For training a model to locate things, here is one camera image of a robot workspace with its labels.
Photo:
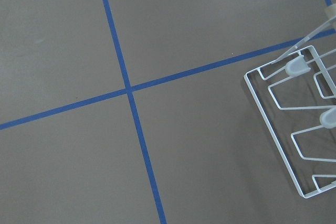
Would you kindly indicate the white wire cup holder rack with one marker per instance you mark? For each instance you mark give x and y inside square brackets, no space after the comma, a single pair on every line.
[295,95]

